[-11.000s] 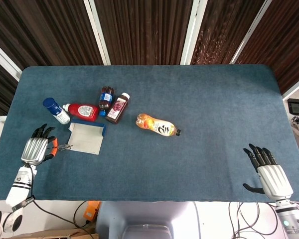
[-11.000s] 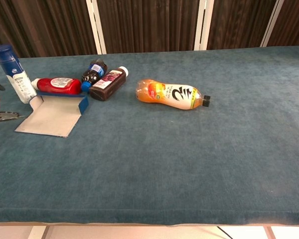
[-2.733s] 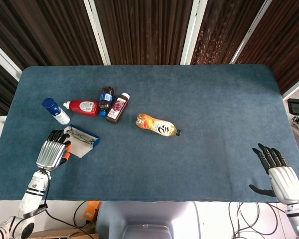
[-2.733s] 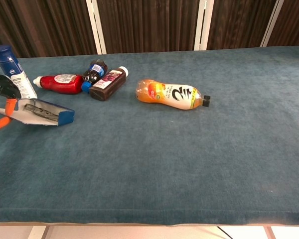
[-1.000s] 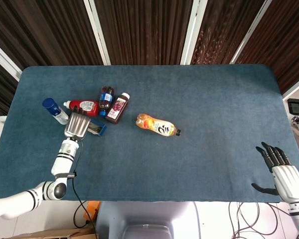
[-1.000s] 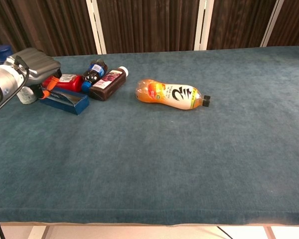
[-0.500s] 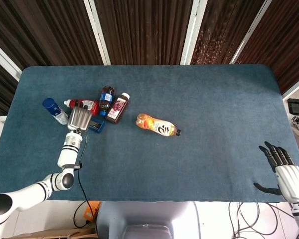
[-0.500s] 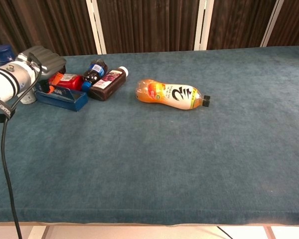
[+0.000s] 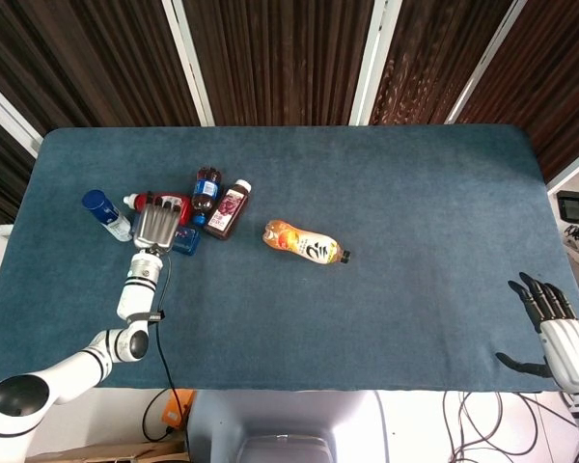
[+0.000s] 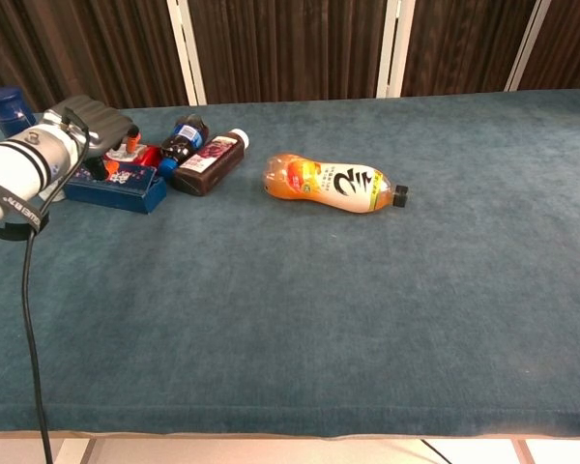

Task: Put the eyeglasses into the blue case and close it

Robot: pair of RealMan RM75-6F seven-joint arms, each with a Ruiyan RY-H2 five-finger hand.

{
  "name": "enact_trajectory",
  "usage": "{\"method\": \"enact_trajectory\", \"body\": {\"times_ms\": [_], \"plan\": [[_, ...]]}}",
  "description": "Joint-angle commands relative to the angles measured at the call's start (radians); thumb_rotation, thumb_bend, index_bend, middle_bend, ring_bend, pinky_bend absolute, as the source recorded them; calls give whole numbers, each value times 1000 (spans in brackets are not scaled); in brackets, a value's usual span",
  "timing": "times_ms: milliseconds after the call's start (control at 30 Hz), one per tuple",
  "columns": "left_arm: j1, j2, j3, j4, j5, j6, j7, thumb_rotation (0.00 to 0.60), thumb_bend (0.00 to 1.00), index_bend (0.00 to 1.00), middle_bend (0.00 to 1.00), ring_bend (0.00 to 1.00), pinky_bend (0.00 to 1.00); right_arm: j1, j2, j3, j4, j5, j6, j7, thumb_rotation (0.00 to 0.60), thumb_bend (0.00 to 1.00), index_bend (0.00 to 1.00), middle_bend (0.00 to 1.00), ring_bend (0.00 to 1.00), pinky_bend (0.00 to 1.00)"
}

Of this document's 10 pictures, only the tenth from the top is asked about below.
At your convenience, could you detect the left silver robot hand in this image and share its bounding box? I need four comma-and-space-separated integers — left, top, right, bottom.
42, 94, 141, 183

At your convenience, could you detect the blue cardboard box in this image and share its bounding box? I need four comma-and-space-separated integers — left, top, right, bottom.
63, 161, 168, 216

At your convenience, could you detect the red ketchup squeeze bottle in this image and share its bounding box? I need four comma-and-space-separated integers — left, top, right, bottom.
101, 142, 163, 168

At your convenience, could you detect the blue white spray can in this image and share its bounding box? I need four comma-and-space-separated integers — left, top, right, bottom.
0, 85, 38, 139

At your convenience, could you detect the cola bottle with blue label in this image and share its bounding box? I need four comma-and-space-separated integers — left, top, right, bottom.
157, 113, 210, 176

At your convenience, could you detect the dark red juice bottle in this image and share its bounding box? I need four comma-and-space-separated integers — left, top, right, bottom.
171, 128, 251, 197

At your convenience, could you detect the orange tea drink bottle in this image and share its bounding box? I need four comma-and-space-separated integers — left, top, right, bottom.
262, 153, 411, 215

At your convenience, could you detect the blue felt table cloth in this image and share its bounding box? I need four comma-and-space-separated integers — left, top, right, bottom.
0, 88, 580, 440

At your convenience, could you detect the white partition frame post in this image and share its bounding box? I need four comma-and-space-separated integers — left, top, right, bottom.
375, 0, 417, 100
166, 0, 208, 106
504, 0, 552, 92

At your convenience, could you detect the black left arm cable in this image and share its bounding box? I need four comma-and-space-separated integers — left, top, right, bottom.
21, 106, 91, 464

